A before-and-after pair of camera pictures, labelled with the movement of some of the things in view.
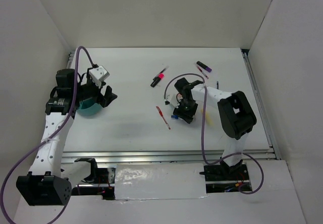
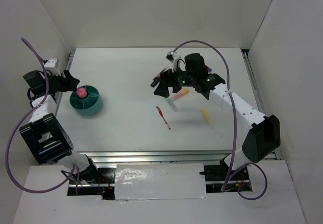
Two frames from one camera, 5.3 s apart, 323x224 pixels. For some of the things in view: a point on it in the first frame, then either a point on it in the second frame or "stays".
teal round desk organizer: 88,108 stays
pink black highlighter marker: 157,79 stays
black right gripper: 180,112 to 162,89
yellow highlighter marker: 208,118 stays
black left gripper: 109,96 to 69,83
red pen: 161,114 stays
